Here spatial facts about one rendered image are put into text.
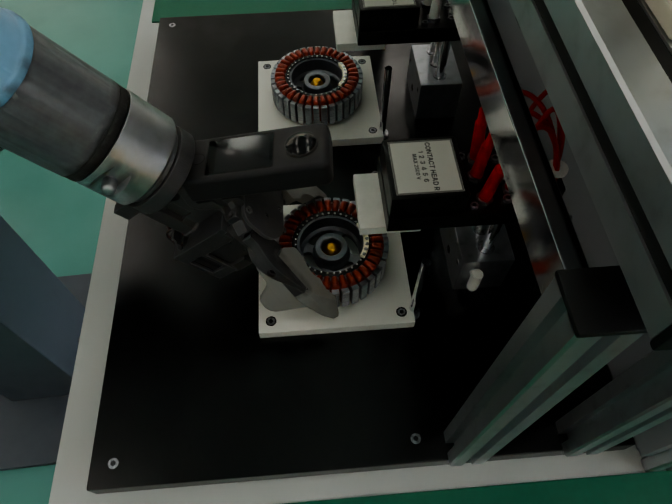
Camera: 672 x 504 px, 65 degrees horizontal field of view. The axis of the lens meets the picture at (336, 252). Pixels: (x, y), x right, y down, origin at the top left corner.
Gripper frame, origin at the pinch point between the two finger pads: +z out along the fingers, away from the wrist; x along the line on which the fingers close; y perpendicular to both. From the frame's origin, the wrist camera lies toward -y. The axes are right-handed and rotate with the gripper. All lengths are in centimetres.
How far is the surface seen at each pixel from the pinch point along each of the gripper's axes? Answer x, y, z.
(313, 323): 6.9, 3.1, -0.4
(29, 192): -77, 116, 10
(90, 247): -56, 100, 23
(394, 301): 5.1, -3.2, 4.6
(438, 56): -23.7, -13.5, 5.6
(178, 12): -48, 19, -9
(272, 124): -19.8, 5.8, -2.6
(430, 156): -1.0, -13.8, -4.8
